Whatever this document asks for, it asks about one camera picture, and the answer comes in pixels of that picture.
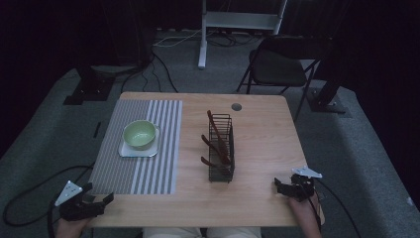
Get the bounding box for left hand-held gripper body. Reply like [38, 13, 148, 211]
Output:
[49, 179, 107, 222]

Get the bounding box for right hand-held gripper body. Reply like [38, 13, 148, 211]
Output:
[286, 166, 323, 203]

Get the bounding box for person's left hand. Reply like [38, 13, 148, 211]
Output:
[53, 216, 92, 238]

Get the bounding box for person's right hand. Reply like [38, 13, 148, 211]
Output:
[288, 192, 326, 226]

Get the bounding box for grey striped placemat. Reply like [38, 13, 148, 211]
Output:
[88, 98, 183, 195]

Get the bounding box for white square plate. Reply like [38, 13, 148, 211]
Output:
[118, 124, 161, 159]

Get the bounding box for green bowl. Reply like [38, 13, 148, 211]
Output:
[122, 119, 158, 151]

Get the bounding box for long brown wooden utensil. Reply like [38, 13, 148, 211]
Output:
[206, 109, 233, 166]

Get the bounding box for black stand with base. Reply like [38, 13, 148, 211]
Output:
[306, 49, 349, 115]

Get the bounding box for black stand base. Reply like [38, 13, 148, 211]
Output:
[62, 64, 117, 106]

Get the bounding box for black folding chair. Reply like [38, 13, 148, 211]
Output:
[235, 35, 332, 122]

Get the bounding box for white metal stand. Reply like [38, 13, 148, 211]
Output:
[197, 0, 288, 70]

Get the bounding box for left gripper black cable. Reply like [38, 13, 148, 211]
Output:
[47, 198, 56, 238]

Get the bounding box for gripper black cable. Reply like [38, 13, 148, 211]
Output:
[47, 198, 56, 238]
[306, 179, 364, 238]

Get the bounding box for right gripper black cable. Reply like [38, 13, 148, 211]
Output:
[306, 179, 364, 238]

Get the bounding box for black looped floor cable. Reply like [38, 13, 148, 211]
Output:
[2, 163, 96, 228]

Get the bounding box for black wire rack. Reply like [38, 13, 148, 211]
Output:
[207, 113, 237, 183]

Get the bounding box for black floor cables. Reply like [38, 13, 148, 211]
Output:
[120, 49, 179, 94]

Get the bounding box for white floor cable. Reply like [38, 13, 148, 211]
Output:
[153, 29, 203, 48]

